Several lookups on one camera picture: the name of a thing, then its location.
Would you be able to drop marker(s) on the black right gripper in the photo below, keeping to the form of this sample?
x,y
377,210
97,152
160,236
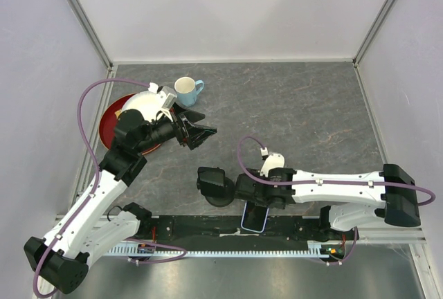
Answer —
x,y
258,202

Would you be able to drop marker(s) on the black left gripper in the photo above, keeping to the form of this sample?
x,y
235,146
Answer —
x,y
193,136

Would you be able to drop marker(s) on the blue-cased smartphone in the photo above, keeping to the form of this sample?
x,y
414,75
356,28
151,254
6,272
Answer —
x,y
254,218

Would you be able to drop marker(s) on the black round-base phone stand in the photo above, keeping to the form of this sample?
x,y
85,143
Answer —
x,y
226,197

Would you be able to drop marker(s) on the black smartphone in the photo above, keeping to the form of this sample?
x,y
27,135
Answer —
x,y
210,182

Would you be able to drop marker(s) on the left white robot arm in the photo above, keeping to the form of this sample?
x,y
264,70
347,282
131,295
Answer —
x,y
65,254

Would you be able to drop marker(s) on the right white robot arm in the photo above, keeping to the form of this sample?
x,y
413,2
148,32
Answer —
x,y
352,200

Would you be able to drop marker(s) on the light blue ceramic mug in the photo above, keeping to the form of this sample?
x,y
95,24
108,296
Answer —
x,y
187,90

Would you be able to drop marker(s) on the white paper plate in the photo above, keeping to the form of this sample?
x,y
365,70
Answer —
x,y
147,103

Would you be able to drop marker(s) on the red round tray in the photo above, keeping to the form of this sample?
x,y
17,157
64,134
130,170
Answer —
x,y
108,120

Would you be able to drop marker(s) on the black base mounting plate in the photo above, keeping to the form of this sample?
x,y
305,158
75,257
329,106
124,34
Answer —
x,y
224,232

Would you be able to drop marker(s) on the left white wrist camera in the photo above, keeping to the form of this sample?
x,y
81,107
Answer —
x,y
169,99

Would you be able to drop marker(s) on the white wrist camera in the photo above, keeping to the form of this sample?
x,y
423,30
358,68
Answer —
x,y
169,99
271,160

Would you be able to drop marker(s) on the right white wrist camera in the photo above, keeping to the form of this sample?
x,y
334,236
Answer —
x,y
271,160

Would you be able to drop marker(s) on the light blue cable duct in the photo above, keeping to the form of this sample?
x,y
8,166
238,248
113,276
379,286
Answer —
x,y
133,250

